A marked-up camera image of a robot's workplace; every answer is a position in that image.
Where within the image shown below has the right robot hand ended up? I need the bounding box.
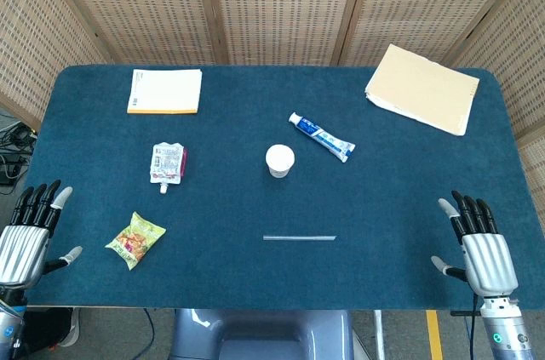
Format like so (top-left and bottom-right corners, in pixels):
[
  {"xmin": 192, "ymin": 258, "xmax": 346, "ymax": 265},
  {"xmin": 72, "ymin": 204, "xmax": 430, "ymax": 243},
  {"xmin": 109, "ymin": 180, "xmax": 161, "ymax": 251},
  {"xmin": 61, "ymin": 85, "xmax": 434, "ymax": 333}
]
[{"xmin": 430, "ymin": 190, "xmax": 519, "ymax": 297}]

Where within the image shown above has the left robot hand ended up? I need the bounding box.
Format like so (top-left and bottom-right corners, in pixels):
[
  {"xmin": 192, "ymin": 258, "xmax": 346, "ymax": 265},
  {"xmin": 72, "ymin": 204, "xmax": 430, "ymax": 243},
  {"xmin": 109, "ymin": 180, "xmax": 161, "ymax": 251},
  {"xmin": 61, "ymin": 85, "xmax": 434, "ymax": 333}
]
[{"xmin": 0, "ymin": 180, "xmax": 83, "ymax": 291}]

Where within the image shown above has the transparent straw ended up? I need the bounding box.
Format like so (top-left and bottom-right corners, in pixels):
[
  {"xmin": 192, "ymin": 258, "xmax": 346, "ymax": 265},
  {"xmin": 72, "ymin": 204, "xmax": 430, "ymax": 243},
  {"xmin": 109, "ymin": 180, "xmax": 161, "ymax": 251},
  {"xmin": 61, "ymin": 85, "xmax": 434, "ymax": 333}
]
[{"xmin": 262, "ymin": 235, "xmax": 337, "ymax": 242}]

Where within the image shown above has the white paper cup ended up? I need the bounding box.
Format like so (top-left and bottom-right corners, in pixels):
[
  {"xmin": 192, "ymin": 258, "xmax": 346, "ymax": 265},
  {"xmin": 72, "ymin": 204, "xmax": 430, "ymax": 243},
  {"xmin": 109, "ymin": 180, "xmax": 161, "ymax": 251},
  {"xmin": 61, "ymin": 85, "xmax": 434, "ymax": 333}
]
[{"xmin": 265, "ymin": 144, "xmax": 295, "ymax": 180}]

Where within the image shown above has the black white shoe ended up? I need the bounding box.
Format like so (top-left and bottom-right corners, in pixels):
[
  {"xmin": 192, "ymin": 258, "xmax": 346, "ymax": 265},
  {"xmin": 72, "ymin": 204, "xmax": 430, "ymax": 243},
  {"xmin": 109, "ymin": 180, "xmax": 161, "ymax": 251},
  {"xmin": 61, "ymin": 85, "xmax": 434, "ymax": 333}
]
[{"xmin": 53, "ymin": 306, "xmax": 81, "ymax": 348}]

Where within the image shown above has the green snack bag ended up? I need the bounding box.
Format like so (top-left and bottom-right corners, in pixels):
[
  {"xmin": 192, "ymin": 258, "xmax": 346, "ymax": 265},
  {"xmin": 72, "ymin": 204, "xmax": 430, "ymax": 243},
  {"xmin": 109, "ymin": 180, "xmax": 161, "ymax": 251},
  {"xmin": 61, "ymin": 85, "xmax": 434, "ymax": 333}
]
[{"xmin": 105, "ymin": 211, "xmax": 167, "ymax": 271}]

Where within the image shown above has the white table leg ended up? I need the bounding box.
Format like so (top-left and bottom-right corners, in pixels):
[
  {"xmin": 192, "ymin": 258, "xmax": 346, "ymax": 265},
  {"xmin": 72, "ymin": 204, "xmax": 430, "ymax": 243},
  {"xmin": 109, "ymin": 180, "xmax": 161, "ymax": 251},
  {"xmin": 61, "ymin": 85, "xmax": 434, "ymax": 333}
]
[{"xmin": 373, "ymin": 309, "xmax": 386, "ymax": 360}]

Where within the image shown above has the white spouted drink pouch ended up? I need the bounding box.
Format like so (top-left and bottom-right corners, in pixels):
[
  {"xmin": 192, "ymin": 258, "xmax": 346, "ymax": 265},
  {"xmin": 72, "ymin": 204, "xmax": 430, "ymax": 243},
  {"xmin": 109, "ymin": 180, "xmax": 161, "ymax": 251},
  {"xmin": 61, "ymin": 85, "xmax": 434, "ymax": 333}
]
[{"xmin": 149, "ymin": 142, "xmax": 189, "ymax": 195}]

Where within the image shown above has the beige paper folder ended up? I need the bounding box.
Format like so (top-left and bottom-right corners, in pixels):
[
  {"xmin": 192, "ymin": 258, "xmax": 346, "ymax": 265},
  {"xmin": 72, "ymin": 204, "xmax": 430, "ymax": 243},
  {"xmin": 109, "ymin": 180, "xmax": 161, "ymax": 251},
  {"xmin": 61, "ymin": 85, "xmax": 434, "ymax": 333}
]
[{"xmin": 364, "ymin": 43, "xmax": 481, "ymax": 137}]

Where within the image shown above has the blue white toothpaste tube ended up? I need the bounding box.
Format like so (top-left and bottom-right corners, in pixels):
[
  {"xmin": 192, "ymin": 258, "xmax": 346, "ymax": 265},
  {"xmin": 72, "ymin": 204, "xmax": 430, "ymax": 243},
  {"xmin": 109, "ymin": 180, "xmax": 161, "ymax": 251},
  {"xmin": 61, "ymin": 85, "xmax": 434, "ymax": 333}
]
[{"xmin": 288, "ymin": 111, "xmax": 356, "ymax": 163}]

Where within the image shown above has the white yellow notepad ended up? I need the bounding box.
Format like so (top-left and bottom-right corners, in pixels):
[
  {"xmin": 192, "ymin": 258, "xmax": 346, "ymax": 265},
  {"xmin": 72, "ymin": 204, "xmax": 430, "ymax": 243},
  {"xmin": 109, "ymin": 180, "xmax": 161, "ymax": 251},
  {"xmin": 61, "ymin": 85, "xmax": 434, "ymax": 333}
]
[{"xmin": 126, "ymin": 68, "xmax": 203, "ymax": 115}]

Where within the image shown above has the blue table cloth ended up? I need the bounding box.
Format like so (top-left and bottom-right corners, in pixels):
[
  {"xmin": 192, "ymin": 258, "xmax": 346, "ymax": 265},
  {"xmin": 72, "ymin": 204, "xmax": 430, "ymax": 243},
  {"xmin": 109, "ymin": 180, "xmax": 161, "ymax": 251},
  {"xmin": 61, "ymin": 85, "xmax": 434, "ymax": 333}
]
[{"xmin": 25, "ymin": 64, "xmax": 538, "ymax": 312}]

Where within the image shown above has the grey robot torso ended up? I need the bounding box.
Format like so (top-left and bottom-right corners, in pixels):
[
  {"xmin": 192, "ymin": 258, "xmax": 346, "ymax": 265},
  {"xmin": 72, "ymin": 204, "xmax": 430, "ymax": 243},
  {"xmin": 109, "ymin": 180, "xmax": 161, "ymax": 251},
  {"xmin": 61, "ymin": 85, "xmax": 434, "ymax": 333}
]
[{"xmin": 169, "ymin": 307, "xmax": 355, "ymax": 360}]

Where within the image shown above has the woven folding screen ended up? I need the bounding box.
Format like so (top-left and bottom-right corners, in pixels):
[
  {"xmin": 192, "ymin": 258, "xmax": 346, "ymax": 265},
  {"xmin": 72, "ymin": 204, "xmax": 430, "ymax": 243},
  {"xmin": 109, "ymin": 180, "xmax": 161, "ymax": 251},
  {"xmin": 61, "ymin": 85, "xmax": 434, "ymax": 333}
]
[{"xmin": 0, "ymin": 0, "xmax": 545, "ymax": 212}]

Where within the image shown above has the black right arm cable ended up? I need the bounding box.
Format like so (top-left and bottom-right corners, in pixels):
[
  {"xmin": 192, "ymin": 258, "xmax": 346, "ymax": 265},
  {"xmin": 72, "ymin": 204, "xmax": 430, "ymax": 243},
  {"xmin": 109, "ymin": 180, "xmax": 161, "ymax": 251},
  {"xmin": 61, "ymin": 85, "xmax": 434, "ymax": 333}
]
[{"xmin": 450, "ymin": 294, "xmax": 482, "ymax": 360}]

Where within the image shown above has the black cable bundle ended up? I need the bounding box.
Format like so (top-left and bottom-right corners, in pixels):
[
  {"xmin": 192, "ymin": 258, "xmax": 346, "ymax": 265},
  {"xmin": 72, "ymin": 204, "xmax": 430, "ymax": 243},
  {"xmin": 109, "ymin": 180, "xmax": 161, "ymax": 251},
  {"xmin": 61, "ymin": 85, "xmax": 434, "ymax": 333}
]
[{"xmin": 0, "ymin": 119, "xmax": 39, "ymax": 196}]

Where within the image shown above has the blue floor cable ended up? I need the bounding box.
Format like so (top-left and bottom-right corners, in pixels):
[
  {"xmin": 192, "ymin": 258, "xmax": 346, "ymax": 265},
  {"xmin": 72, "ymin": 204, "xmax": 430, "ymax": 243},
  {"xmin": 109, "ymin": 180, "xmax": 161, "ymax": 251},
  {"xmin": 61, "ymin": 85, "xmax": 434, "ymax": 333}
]
[{"xmin": 142, "ymin": 307, "xmax": 155, "ymax": 349}]

